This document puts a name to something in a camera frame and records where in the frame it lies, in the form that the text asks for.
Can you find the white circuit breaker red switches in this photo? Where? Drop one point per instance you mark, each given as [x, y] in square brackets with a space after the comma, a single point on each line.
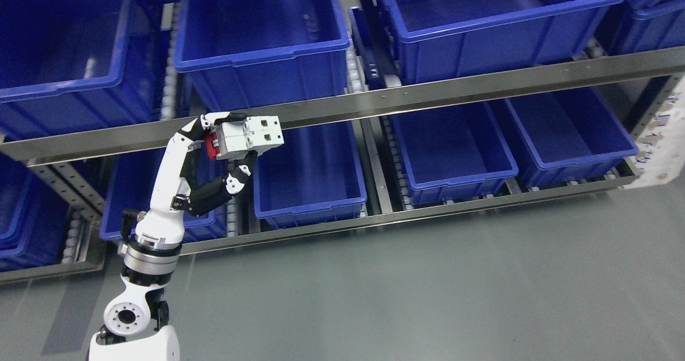
[234, 140]

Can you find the blue bin upper left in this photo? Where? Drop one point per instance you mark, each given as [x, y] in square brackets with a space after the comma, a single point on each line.
[79, 65]

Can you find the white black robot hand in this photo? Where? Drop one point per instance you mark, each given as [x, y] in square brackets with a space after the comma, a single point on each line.
[176, 190]

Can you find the blue bin lower far left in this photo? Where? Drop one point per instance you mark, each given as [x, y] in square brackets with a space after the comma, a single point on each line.
[33, 219]

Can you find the steel shelf rail upper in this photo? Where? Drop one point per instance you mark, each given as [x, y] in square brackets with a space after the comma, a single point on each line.
[376, 103]

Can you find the blue bin lower far right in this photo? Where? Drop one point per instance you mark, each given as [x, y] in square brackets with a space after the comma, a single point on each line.
[562, 136]

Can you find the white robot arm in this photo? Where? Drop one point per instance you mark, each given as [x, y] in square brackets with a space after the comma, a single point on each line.
[136, 322]

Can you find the blue bin upper centre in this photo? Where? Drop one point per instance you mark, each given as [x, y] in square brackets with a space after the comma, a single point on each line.
[243, 54]

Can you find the steel shelf rail lower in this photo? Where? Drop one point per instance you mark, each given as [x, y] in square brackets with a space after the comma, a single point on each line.
[387, 203]

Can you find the steel shelf rail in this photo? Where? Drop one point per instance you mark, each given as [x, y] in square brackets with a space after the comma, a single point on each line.
[387, 203]
[376, 103]

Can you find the blue bin lower centre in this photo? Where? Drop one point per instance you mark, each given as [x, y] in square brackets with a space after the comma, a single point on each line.
[315, 177]

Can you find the blue bin upper right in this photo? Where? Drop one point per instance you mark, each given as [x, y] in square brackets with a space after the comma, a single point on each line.
[433, 40]

